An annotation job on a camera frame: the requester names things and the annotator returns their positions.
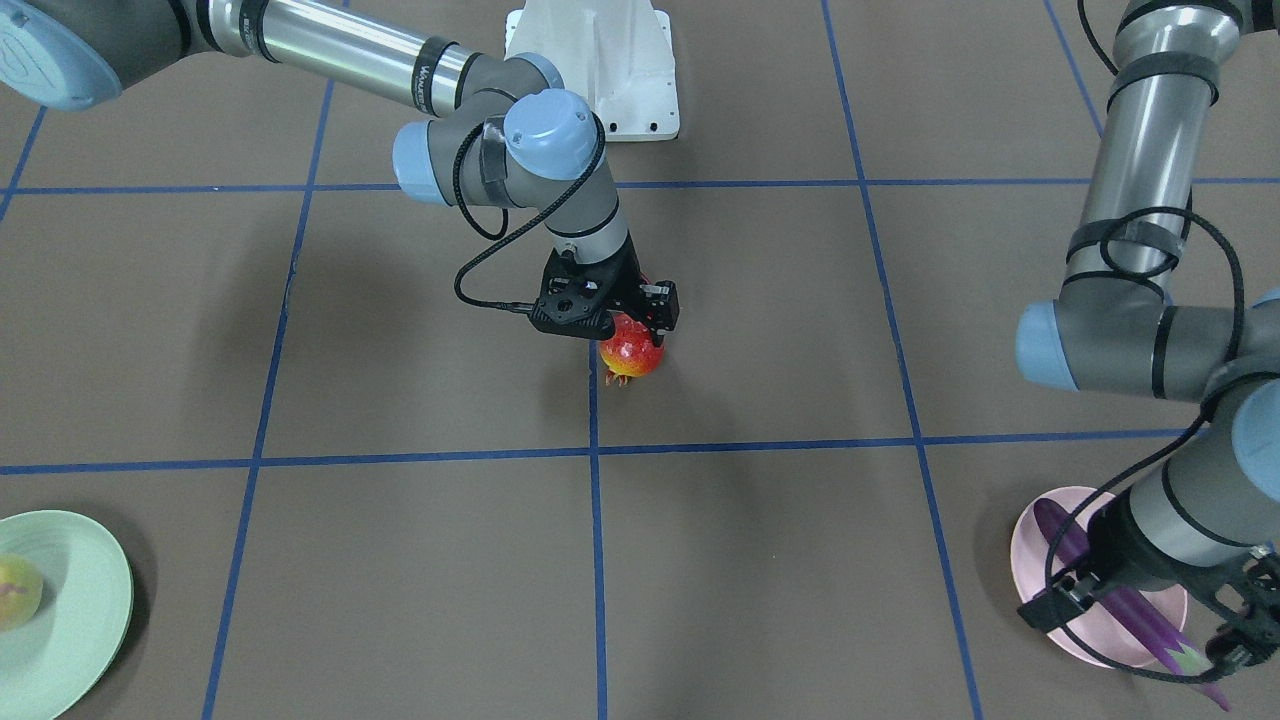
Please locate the pink plate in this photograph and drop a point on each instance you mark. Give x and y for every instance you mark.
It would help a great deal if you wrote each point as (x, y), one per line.
(1097, 627)

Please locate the yellow pink peach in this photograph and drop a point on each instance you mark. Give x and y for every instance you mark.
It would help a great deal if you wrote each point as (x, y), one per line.
(22, 589)

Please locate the green plate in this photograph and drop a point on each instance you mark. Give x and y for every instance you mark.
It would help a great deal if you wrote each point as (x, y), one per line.
(54, 660)

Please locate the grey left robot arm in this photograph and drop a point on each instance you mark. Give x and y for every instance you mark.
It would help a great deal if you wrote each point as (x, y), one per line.
(1152, 304)

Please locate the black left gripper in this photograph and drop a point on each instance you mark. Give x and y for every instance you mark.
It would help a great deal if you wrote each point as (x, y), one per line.
(1172, 569)

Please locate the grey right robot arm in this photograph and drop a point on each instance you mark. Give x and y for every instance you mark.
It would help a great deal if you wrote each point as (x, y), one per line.
(495, 133)

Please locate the brown table mat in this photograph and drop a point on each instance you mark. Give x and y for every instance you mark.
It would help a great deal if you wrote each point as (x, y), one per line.
(229, 338)

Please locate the purple eggplant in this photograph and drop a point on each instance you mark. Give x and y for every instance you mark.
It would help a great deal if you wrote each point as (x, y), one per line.
(1147, 624)

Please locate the red pomegranate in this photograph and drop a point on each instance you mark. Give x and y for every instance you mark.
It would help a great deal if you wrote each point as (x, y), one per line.
(630, 353)

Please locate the white mount plate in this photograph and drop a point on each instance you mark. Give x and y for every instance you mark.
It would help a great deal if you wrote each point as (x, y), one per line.
(618, 55)

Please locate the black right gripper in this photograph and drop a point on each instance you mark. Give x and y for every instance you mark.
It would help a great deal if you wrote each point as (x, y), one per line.
(631, 283)

